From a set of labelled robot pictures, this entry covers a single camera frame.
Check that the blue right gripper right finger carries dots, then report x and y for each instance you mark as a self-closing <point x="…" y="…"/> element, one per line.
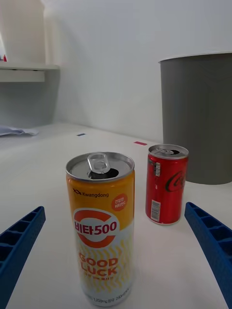
<point x="215" y="243"/>

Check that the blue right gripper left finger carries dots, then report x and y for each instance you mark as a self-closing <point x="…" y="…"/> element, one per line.
<point x="17" y="246"/>

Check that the red drink can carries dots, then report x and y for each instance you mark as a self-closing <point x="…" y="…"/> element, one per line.
<point x="165" y="188"/>

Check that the crumpled white paper sheet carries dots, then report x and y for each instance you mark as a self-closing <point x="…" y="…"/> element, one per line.
<point x="14" y="130"/>

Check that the grey plastic waste bin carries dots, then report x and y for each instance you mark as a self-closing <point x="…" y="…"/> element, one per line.
<point x="198" y="116"/>

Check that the white shelf board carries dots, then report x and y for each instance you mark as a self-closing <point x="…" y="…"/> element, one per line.
<point x="24" y="71"/>

